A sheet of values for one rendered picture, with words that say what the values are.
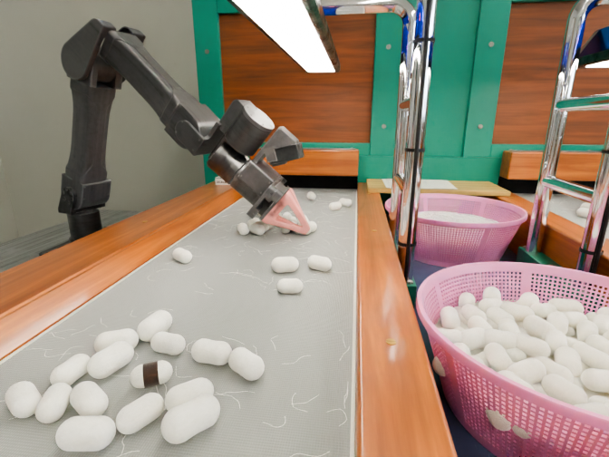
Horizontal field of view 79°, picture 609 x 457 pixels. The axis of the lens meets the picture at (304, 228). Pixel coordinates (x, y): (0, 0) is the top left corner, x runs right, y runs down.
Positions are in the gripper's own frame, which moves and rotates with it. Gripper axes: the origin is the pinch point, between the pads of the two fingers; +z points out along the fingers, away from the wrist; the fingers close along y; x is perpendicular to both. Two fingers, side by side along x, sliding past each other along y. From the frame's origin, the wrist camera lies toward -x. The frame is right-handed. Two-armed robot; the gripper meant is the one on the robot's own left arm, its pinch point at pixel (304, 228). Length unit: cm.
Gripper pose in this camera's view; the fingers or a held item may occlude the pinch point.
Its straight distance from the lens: 64.3
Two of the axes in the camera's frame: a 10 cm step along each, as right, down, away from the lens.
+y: 1.2, -2.8, 9.5
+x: -6.5, 7.0, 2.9
